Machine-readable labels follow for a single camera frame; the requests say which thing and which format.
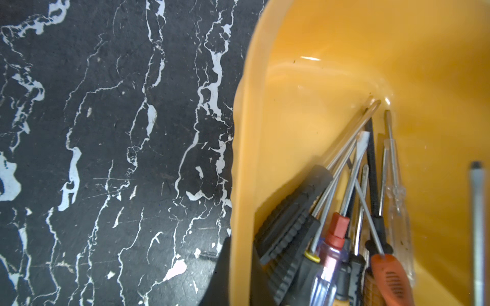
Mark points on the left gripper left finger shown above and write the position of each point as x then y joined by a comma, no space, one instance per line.
217,292

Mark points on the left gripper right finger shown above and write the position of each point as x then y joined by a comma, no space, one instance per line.
260,294

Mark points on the yellow plastic storage box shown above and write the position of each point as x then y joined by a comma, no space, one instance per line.
313,66

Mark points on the clear handle tester screwdriver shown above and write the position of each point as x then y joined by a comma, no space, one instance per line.
477,194

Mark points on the black yellow handle screwdriver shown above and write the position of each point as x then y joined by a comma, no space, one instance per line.
299,292

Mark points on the purple red handle screwdriver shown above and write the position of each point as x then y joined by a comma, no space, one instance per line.
331,251

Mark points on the black ribbed handle screwdriver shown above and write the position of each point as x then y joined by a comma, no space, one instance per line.
283,223

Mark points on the small clear handle screwdriver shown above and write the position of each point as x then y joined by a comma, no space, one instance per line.
399,220

